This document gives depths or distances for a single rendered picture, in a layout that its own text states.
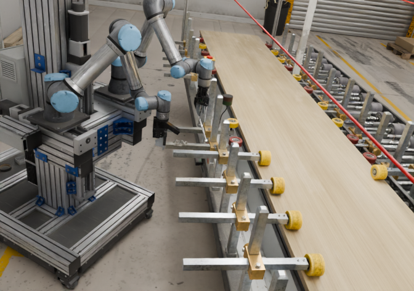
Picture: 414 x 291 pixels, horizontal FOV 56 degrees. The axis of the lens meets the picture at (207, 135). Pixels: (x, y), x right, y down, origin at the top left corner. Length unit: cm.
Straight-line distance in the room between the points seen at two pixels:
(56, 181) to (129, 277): 76
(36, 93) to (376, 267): 196
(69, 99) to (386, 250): 155
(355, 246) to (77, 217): 176
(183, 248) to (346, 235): 135
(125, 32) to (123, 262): 153
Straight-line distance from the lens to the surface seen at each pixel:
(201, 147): 231
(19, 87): 250
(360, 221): 197
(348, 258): 175
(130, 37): 191
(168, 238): 292
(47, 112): 213
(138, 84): 218
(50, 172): 268
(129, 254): 281
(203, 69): 227
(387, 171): 234
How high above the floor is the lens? 201
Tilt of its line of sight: 28 degrees down
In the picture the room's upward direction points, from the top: 8 degrees clockwise
